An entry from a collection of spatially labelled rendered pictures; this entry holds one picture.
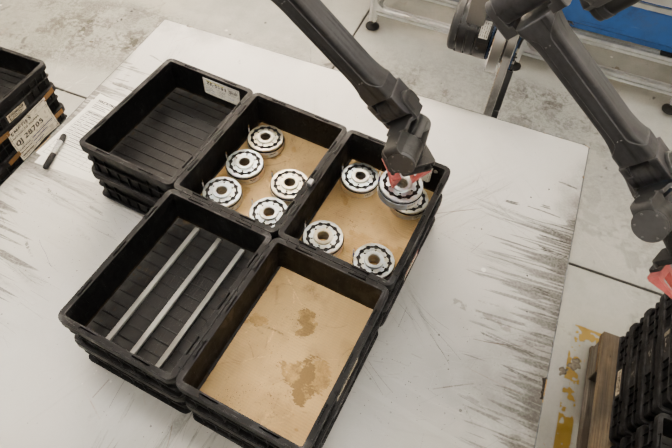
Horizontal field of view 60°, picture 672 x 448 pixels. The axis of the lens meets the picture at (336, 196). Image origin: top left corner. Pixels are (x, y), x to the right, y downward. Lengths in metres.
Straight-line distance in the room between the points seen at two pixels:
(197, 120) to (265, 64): 0.46
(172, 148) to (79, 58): 1.82
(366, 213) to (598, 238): 1.46
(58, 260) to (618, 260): 2.15
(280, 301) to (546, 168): 0.98
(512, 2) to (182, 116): 1.12
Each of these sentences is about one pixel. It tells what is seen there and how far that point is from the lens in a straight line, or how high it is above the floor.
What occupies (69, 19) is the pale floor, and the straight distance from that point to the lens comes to 3.78.
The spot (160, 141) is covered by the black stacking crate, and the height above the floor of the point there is 0.83.
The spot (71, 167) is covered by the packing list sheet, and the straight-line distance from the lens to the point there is 1.94.
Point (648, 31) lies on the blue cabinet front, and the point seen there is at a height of 0.40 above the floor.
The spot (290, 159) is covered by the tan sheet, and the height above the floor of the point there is 0.83.
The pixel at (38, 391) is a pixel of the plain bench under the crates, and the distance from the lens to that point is 1.59.
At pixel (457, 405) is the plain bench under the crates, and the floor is 0.70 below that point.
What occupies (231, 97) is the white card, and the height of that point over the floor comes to 0.88.
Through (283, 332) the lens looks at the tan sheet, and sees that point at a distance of 1.37.
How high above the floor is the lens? 2.08
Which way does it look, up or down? 52 degrees down
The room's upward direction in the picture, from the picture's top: 4 degrees clockwise
